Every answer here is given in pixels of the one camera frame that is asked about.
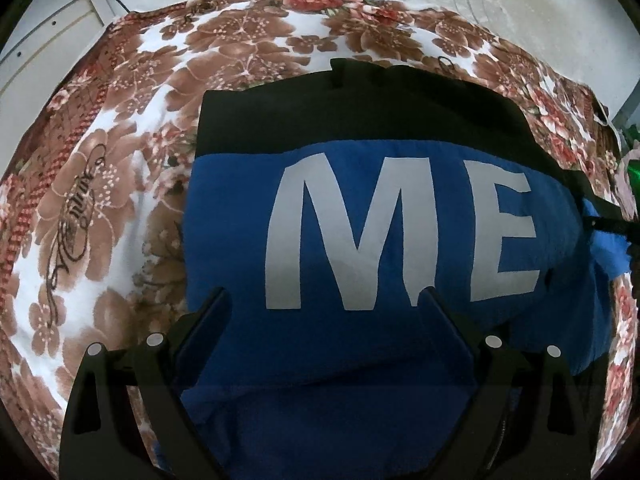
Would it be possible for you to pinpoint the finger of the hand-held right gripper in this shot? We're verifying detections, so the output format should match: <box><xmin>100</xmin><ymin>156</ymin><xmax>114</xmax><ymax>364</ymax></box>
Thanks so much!
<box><xmin>581</xmin><ymin>212</ymin><xmax>640</xmax><ymax>242</ymax></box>

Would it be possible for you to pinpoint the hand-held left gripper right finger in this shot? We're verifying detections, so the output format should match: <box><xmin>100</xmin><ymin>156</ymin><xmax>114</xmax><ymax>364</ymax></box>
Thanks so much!
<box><xmin>418</xmin><ymin>286</ymin><xmax>599</xmax><ymax>480</ymax></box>

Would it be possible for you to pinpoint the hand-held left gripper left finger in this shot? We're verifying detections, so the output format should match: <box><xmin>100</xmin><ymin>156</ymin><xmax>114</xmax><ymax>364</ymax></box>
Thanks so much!
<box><xmin>58</xmin><ymin>287</ymin><xmax>232</xmax><ymax>480</ymax></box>

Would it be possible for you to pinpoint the blue and black lettered sweatshirt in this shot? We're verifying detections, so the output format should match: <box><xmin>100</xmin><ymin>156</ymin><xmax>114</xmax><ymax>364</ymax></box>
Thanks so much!
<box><xmin>155</xmin><ymin>58</ymin><xmax>632</xmax><ymax>480</ymax></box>

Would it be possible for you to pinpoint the pink cloth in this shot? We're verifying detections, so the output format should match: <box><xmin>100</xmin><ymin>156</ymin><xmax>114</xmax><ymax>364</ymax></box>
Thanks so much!
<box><xmin>614</xmin><ymin>149</ymin><xmax>640</xmax><ymax>213</ymax></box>

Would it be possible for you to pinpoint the floral brown and white blanket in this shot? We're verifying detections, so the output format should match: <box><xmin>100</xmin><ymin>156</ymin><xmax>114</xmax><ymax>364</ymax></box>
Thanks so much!
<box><xmin>0</xmin><ymin>0</ymin><xmax>640</xmax><ymax>478</ymax></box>

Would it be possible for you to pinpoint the white door panel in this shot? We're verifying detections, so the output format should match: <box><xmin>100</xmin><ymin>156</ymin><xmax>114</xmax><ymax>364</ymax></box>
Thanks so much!
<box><xmin>0</xmin><ymin>0</ymin><xmax>119</xmax><ymax>111</ymax></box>

